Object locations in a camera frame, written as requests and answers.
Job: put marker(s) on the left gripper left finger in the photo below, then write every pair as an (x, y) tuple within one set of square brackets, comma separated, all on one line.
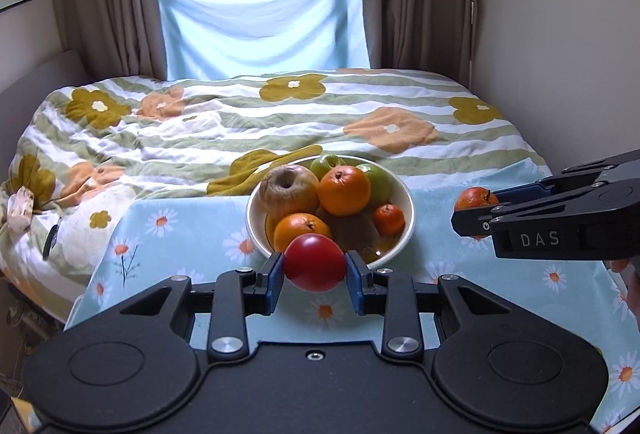
[(238, 294)]

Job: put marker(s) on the cream ceramic bowl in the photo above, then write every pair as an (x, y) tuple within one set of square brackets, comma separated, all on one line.
[(260, 225)]

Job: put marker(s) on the light blue window cloth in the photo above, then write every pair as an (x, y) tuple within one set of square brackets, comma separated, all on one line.
[(221, 39)]

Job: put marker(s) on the red cherry tomato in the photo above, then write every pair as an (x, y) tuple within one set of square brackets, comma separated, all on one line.
[(314, 263)]

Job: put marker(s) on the floral striped duvet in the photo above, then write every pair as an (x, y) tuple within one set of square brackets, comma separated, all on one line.
[(90, 151)]

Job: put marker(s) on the large yellowish wrinkled apple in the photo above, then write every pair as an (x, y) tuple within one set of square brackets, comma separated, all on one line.
[(288, 189)]

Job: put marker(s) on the crumpled pink white wrapper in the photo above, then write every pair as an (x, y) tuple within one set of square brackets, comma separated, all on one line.
[(19, 210)]

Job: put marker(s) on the blue daisy tablecloth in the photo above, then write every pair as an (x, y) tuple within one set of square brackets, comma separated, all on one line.
[(204, 237)]

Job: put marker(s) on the brown kiwi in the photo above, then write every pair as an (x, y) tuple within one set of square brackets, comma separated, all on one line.
[(354, 232)]

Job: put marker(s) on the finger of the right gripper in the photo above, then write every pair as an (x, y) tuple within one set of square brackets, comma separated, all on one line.
[(505, 218), (522, 193)]

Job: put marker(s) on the green apple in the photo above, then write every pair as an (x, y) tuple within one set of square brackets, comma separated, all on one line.
[(379, 182), (324, 164)]

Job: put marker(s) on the grey bed headboard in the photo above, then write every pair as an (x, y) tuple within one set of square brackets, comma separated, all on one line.
[(21, 99)]

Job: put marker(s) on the large orange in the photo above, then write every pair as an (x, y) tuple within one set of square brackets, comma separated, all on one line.
[(344, 191), (295, 225)]

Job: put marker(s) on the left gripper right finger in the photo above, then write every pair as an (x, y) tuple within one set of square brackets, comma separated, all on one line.
[(390, 294)]

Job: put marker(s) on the black remote on bed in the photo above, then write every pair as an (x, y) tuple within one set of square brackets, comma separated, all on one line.
[(50, 248)]

